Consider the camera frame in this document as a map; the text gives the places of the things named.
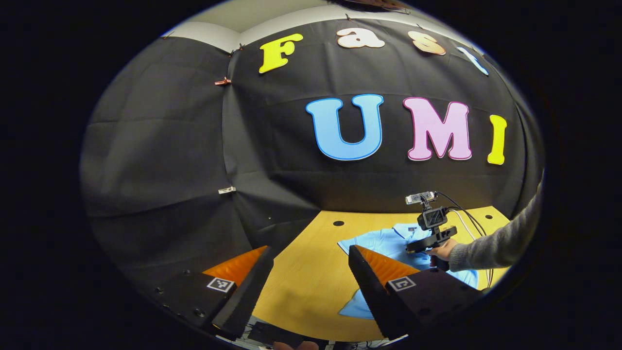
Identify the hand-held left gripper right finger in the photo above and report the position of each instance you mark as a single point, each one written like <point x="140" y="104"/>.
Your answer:
<point x="369" y="291"/>

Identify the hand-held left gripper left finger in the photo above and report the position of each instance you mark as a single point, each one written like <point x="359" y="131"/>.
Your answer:
<point x="250" y="291"/>

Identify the light blue T-shirt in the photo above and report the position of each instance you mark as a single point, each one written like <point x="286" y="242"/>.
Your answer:
<point x="384" y="240"/>

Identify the silver cloth clip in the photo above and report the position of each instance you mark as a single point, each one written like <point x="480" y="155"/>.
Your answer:
<point x="227" y="190"/>

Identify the black backdrop cloth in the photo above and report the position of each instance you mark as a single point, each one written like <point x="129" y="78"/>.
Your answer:
<point x="272" y="146"/>

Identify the copper cloth clip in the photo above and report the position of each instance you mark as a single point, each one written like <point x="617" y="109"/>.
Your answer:
<point x="223" y="81"/>

